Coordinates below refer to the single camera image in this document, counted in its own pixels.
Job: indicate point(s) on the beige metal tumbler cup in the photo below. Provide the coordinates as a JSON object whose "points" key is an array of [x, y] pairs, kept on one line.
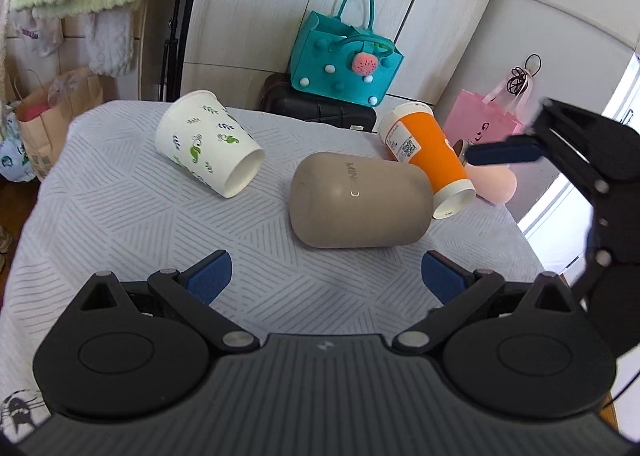
{"points": [[347, 201]]}

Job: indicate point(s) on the teal felt handbag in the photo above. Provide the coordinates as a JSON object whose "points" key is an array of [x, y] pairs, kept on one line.
{"points": [[335, 60]]}

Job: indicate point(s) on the pink paper gift bag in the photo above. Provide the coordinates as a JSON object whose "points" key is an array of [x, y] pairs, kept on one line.
{"points": [[491, 117]]}

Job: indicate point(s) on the white patterned tablecloth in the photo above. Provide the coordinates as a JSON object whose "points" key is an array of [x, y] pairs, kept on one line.
{"points": [[111, 202]]}

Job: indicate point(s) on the white leaf-print paper cup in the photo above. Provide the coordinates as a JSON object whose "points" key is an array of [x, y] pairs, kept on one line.
{"points": [[198, 134]]}

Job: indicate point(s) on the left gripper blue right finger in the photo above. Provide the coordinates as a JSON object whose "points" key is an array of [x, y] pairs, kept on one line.
{"points": [[462, 293]]}

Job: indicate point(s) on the orange paper cup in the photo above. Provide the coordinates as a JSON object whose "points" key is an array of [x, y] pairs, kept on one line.
{"points": [[411, 133]]}

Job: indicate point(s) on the black hard case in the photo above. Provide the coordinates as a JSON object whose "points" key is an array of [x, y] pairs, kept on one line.
{"points": [[278, 97]]}

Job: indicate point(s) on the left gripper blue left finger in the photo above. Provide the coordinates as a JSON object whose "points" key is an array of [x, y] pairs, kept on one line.
{"points": [[188, 294]]}

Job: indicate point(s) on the brown paper shopping bag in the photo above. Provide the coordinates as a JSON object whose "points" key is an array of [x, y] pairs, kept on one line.
{"points": [[44, 117]]}

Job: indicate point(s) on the blue white patterned bag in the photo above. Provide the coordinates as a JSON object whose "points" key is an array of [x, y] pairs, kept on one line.
{"points": [[15, 164]]}

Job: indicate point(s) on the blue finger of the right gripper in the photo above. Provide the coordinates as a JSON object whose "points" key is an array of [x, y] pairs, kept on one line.
{"points": [[517, 149]]}

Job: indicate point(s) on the black metal clothes rack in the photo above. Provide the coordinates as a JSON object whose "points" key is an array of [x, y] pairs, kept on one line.
{"points": [[174, 51]]}

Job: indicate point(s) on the pink plastic cup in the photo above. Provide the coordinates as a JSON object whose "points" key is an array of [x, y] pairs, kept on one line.
{"points": [[496, 184]]}

